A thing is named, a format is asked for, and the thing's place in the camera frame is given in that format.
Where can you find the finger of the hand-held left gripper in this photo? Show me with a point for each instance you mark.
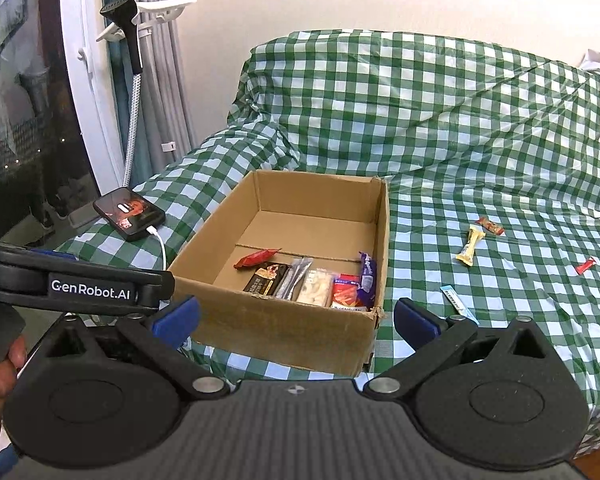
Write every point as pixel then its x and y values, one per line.
pixel 55 254

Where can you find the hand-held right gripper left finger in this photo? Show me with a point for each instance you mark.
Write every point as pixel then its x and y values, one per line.
pixel 176 321

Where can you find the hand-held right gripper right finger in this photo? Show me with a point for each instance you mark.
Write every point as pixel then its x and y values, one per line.
pixel 416 322

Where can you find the purple snack packet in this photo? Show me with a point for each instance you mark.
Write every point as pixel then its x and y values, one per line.
pixel 367 272

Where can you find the dark brown snack packet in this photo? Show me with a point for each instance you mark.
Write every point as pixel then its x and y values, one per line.
pixel 267 280

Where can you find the twisted red snack packet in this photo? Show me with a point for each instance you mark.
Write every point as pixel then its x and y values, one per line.
pixel 255 259

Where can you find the brown cardboard box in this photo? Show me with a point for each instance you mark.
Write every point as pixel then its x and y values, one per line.
pixel 280 330

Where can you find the beige snack packet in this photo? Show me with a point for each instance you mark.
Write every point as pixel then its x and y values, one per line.
pixel 316 287

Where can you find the silver stick packet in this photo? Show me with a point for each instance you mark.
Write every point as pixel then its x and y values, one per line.
pixel 300 277
pixel 286 280

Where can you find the dark shoe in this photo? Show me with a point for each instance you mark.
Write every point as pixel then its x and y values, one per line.
pixel 50 217

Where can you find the white bin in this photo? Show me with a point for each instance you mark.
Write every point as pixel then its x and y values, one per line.
pixel 82 220

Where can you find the blue white stick packet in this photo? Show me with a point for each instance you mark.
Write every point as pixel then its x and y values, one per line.
pixel 457 302

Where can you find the black smartphone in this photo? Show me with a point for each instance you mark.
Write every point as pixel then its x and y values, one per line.
pixel 130 212

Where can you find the yellow snack bar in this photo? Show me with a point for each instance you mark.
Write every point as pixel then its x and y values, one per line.
pixel 470 246

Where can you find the red nut bar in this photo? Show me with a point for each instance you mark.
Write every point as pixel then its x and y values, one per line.
pixel 490 226

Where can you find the white curtain clip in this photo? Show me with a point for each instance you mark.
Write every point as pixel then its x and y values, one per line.
pixel 168 146

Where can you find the teal curtain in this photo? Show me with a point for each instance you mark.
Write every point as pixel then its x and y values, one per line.
pixel 115 100

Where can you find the small red candy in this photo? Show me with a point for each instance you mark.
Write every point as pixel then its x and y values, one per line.
pixel 585 265

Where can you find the green checked cloth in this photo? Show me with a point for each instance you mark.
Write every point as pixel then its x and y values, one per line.
pixel 455 125

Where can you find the grey curtain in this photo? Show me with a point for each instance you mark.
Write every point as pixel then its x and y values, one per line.
pixel 165 85

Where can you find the black garment steamer head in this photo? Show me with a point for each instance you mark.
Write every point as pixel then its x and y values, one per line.
pixel 127 25

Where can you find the white door frame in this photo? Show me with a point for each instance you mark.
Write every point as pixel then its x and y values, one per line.
pixel 92 110

